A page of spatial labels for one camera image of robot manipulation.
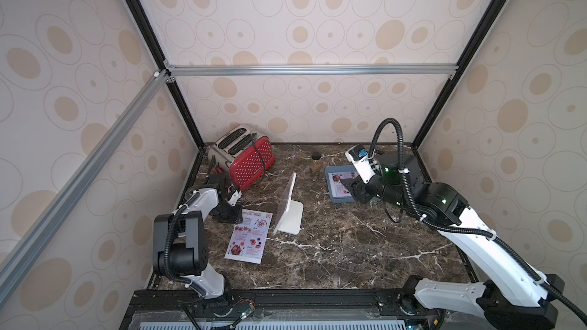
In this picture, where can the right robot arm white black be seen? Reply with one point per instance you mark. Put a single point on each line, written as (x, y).
(515, 294)

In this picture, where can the horizontal aluminium frame bar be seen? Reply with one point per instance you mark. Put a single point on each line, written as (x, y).
(304, 70)

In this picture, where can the white menu holder stand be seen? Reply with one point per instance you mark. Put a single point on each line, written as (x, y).
(290, 212)

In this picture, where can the left diagonal aluminium bar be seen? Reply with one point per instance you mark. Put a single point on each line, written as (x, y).
(28, 250)

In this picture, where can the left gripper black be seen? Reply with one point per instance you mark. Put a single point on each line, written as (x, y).
(235, 217)

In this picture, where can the new menu sheet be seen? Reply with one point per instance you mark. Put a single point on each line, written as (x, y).
(337, 188)

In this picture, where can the red polka dot toaster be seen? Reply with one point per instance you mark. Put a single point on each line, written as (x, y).
(244, 153)

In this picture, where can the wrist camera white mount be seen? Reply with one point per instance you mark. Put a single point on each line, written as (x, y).
(365, 167)
(235, 198)

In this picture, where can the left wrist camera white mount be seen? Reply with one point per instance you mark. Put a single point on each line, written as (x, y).
(235, 198)

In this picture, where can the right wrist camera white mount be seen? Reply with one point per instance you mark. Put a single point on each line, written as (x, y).
(365, 167)

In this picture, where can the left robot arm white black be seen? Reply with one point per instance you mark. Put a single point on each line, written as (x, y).
(180, 246)

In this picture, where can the old menu sheet red print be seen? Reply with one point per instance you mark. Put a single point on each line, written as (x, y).
(249, 237)

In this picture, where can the blue grey plastic tray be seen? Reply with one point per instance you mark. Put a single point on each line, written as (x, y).
(332, 169)

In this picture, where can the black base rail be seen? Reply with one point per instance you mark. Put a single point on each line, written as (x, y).
(337, 303)

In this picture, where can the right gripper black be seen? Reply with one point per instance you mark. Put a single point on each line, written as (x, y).
(363, 187)

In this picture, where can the brown bottle black cap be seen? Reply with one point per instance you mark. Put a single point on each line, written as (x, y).
(316, 156)

